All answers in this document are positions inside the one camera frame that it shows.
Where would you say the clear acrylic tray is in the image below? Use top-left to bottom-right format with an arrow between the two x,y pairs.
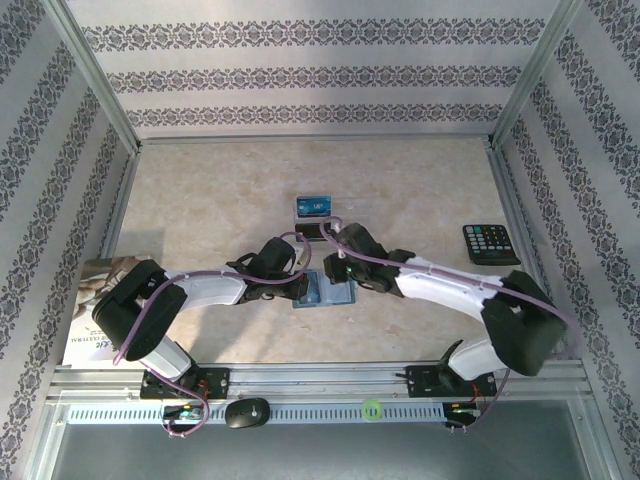
292,195 -> 372,254

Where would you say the black VIP credit card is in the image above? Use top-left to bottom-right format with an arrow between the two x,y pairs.
294,223 -> 326,243

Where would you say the blue leather card holder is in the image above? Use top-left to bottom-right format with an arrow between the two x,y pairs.
291,269 -> 360,310

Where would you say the blue credit card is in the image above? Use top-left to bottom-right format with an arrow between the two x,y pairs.
295,195 -> 334,218

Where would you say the black calculator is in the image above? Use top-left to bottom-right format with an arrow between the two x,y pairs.
462,223 -> 522,266

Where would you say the black computer mouse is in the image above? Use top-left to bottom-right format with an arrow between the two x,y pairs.
224,397 -> 271,430

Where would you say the small circuit board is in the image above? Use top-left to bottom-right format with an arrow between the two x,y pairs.
162,405 -> 209,424
444,402 -> 484,429

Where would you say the paperback book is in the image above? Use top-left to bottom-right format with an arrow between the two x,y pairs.
62,254 -> 156,366

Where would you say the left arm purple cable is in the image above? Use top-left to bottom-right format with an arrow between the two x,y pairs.
113,230 -> 314,440

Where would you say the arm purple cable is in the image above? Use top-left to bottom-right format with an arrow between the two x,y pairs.
318,215 -> 579,436
113,230 -> 314,440

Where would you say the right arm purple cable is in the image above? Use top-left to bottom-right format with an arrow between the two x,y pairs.
318,215 -> 579,436

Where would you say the aluminium front rail frame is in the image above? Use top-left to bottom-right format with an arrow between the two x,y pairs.
47,362 -> 586,401

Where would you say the slotted grey cable duct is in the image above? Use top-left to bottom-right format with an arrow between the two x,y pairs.
66,403 -> 446,425

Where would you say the aluminium side rail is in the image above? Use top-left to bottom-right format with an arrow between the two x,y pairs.
101,147 -> 141,259
487,139 -> 569,359

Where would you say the aluminium corner post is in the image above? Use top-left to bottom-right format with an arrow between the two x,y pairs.
491,0 -> 587,149
49,0 -> 144,154

